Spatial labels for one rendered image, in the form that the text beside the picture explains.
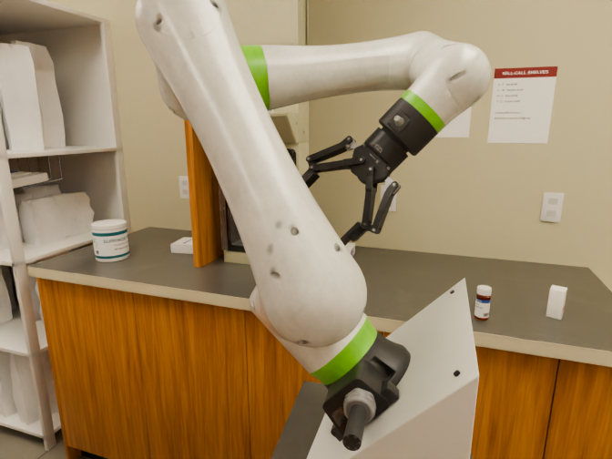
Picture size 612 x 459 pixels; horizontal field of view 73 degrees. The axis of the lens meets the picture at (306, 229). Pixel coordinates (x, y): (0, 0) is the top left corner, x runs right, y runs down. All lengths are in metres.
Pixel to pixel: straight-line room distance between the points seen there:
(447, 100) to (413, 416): 0.48
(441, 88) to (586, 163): 1.21
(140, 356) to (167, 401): 0.20
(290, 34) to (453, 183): 0.87
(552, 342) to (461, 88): 0.73
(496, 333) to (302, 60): 0.84
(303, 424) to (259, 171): 0.50
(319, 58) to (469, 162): 1.15
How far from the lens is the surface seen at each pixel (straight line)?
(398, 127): 0.73
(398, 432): 0.57
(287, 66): 0.76
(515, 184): 1.85
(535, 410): 1.37
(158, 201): 2.37
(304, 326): 0.47
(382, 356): 0.66
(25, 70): 2.28
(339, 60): 0.79
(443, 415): 0.55
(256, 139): 0.51
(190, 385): 1.66
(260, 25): 1.56
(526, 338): 1.24
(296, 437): 0.81
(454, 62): 0.75
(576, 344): 1.26
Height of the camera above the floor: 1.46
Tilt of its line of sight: 14 degrees down
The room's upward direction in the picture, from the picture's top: straight up
